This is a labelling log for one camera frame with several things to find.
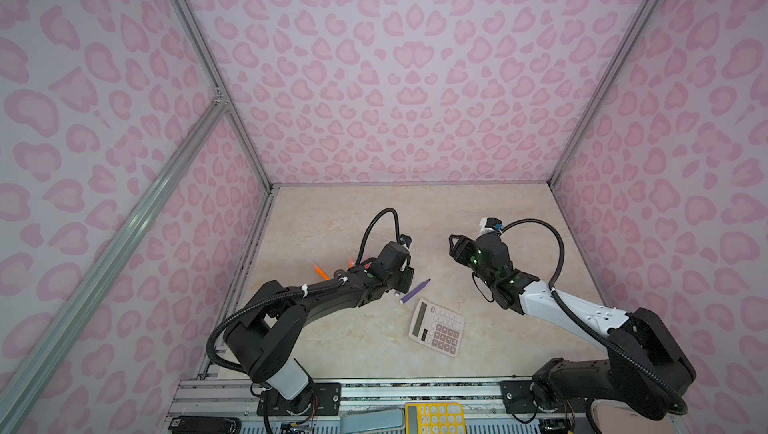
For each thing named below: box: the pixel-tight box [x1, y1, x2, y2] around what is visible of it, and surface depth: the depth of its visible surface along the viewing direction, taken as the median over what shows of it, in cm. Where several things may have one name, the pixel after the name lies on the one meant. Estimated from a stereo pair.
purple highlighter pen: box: [399, 278, 431, 305], surface depth 92 cm
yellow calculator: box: [404, 402, 467, 434], surface depth 71 cm
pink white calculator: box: [408, 298, 465, 357], surface depth 84 cm
